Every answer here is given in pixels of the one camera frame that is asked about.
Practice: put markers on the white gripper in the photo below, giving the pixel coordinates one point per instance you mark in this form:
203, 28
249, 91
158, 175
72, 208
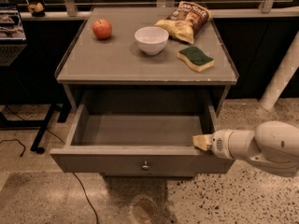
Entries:
219, 143

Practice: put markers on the grey top drawer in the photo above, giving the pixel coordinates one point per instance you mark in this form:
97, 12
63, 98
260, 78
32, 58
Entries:
140, 131

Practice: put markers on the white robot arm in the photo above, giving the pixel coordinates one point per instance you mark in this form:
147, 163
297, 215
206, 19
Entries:
273, 146

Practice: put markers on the grey drawer cabinet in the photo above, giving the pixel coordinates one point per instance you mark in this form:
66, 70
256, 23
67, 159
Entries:
118, 62

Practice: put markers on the green yellow sponge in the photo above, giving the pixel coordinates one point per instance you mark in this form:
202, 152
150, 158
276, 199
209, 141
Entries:
195, 59

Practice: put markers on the round floor cover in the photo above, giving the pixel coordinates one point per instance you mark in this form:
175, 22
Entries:
143, 210

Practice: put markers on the white bowl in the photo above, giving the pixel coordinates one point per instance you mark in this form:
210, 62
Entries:
151, 39

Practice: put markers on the chips bag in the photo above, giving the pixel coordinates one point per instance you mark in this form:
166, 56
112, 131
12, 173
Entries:
185, 21

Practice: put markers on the red apple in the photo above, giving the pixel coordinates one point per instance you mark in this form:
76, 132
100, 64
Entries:
102, 29

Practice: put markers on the small yellow black object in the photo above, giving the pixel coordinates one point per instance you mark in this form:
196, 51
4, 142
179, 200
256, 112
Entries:
36, 9

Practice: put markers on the laptop computer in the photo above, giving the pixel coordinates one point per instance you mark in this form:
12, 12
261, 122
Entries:
12, 36

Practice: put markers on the black desk frame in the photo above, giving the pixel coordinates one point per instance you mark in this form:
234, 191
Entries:
40, 124

